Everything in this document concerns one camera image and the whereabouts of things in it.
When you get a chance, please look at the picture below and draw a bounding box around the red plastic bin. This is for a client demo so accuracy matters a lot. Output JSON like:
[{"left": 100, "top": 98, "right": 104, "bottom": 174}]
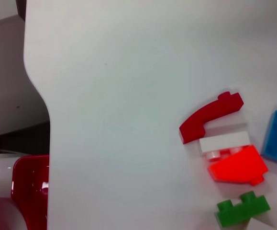
[{"left": 11, "top": 155, "right": 50, "bottom": 230}]

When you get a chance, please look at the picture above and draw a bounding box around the green stepped building brick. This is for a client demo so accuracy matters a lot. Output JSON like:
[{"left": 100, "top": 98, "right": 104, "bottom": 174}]
[{"left": 215, "top": 191, "right": 271, "bottom": 228}]

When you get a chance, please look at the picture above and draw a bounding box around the white and red building brick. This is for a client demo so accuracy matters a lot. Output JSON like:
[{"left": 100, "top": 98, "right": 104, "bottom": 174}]
[{"left": 198, "top": 131, "right": 251, "bottom": 161}]

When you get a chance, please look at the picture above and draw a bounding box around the orange-red sloped building brick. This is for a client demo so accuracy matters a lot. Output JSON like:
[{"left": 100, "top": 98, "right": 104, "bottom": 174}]
[{"left": 207, "top": 144, "right": 270, "bottom": 187}]

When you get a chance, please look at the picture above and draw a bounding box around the red curved building brick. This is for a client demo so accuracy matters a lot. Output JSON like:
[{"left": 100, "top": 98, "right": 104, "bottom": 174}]
[{"left": 178, "top": 91, "right": 245, "bottom": 145}]

